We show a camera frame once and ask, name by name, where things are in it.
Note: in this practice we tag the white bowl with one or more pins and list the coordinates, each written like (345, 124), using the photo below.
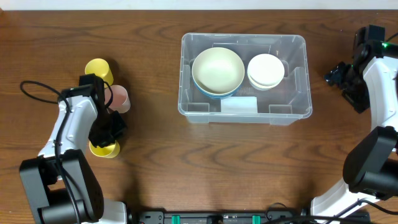
(266, 69)

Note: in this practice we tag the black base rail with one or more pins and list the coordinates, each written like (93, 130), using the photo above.
(272, 215)

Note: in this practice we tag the yellow bowl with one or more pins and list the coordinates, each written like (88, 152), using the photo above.
(261, 87)

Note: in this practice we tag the pink cup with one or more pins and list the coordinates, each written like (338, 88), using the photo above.
(120, 102)

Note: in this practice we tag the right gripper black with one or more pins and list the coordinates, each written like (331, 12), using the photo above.
(347, 87)

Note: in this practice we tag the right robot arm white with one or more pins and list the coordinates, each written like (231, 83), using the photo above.
(369, 175)

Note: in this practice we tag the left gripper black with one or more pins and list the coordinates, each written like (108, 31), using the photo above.
(109, 132)

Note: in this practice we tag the yellow cup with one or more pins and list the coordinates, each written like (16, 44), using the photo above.
(110, 151)
(100, 68)

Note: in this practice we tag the clear plastic storage bin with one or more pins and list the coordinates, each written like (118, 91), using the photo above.
(282, 105)

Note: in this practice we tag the large beige bowl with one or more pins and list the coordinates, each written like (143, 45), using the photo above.
(218, 70)

